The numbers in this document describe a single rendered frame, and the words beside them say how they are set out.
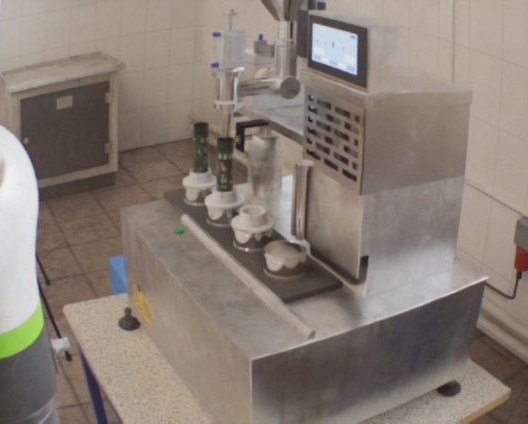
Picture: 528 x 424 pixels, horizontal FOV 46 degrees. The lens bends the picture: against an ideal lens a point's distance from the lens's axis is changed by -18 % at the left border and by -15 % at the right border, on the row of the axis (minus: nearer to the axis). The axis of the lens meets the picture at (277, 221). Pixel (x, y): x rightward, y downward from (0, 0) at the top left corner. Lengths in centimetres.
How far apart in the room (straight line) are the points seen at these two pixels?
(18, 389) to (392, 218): 80
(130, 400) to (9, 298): 96
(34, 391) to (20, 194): 13
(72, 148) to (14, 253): 383
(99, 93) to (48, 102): 36
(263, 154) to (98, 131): 283
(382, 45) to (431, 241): 37
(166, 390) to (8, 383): 96
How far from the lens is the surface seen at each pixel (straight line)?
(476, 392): 140
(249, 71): 139
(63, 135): 416
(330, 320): 108
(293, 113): 137
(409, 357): 120
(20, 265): 39
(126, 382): 138
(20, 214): 37
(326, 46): 107
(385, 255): 113
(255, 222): 123
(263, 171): 147
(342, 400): 115
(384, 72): 101
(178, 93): 511
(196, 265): 122
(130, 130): 504
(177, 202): 144
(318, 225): 117
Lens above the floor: 159
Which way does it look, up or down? 24 degrees down
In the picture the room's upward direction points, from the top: 2 degrees clockwise
